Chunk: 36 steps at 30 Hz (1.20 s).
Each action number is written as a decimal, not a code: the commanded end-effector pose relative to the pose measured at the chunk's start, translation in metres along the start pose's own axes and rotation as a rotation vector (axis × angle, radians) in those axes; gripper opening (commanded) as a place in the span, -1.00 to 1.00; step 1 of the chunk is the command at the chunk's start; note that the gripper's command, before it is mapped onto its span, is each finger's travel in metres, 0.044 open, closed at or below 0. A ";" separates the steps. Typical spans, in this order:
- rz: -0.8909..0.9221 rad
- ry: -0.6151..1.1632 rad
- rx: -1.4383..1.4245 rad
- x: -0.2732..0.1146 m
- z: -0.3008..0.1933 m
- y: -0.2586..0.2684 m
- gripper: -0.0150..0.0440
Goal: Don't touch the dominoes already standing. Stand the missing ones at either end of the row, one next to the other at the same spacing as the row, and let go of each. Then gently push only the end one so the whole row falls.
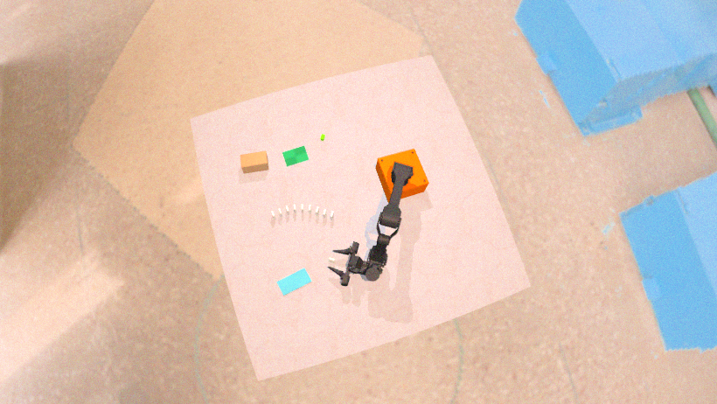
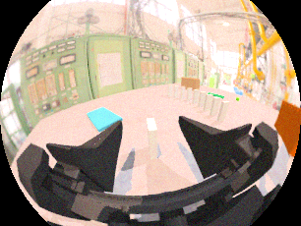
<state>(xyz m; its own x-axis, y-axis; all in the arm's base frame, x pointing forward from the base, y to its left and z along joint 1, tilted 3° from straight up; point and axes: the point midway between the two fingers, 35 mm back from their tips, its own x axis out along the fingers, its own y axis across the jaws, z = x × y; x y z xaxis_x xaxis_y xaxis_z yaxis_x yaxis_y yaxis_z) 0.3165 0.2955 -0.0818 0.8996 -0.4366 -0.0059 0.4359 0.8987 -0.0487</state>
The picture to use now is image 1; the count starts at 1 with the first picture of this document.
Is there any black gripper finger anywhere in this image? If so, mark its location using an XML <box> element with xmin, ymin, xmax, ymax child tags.
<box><xmin>332</xmin><ymin>247</ymin><xmax>351</xmax><ymax>255</ymax></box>
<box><xmin>327</xmin><ymin>266</ymin><xmax>344</xmax><ymax>280</ymax></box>

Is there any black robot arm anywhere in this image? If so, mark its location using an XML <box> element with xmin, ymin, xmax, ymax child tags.
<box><xmin>349</xmin><ymin>161</ymin><xmax>414</xmax><ymax>281</ymax></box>

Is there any green domino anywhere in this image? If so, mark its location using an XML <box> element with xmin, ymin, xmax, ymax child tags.
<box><xmin>282</xmin><ymin>146</ymin><xmax>309</xmax><ymax>167</ymax></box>

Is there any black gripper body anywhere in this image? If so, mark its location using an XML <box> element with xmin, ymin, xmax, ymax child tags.
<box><xmin>341</xmin><ymin>241</ymin><xmax>368</xmax><ymax>286</ymax></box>

